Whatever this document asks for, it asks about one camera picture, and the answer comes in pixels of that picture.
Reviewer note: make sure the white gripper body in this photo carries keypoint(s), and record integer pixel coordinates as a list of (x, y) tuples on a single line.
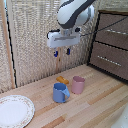
[(63, 38)]

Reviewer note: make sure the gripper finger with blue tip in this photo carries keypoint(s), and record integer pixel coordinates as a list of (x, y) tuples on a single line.
[(56, 52), (68, 51)]

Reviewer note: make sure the blue mug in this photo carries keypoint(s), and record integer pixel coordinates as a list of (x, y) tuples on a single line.
[(60, 93)]

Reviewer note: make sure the wide bamboo screen panel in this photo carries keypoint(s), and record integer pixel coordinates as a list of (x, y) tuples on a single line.
[(33, 40)]

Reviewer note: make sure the small yellow block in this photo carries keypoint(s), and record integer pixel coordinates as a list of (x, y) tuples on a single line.
[(62, 80)]

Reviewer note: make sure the pink mug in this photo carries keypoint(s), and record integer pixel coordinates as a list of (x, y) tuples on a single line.
[(78, 86)]

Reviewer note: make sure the white plate with floral rim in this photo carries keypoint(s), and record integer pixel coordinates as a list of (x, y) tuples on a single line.
[(15, 111)]

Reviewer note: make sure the light wooden post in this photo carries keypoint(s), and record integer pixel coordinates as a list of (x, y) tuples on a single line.
[(7, 43), (59, 63)]

